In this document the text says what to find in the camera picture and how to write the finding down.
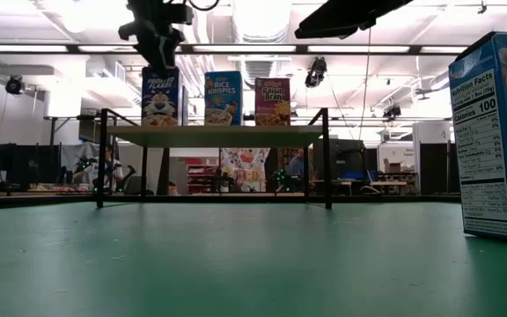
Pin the black round ceiling fixture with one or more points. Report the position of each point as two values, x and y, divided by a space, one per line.
15 86

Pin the black cabinet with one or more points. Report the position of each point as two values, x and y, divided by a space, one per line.
337 154

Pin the wooden work table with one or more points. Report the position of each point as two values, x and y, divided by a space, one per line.
390 184

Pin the black overhead frame bar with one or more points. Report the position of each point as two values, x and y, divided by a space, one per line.
415 49

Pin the red storage rack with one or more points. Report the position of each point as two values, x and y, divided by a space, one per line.
200 176

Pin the silver ceiling duct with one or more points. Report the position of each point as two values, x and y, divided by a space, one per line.
260 70

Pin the Frosted Flakes cereal box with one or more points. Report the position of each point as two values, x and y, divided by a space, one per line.
159 105

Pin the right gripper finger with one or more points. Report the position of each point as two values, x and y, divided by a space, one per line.
315 31

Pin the black tapered stand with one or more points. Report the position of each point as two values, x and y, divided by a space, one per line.
163 176

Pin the person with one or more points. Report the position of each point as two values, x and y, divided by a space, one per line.
297 165
109 152

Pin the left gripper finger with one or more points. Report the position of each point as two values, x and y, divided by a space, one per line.
159 59

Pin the cardboard box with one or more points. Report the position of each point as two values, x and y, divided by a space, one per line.
394 166

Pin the black hanging camera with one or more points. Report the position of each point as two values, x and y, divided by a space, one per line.
317 70

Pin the black monitor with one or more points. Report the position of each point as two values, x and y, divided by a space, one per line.
20 163

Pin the wooden shelf with black frame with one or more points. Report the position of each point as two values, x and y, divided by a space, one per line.
218 136

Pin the floral patterned cloth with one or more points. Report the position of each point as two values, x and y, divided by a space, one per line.
244 158

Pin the black panel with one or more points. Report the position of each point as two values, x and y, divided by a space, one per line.
434 167

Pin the white pillar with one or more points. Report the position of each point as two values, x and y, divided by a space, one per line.
429 130

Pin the Rice Krispies cereal box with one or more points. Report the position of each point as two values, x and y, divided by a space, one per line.
482 154
222 101

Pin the black ceiling spotlight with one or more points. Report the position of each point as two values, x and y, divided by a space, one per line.
392 112

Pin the Raisin Bran cereal box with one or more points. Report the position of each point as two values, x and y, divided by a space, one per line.
272 105

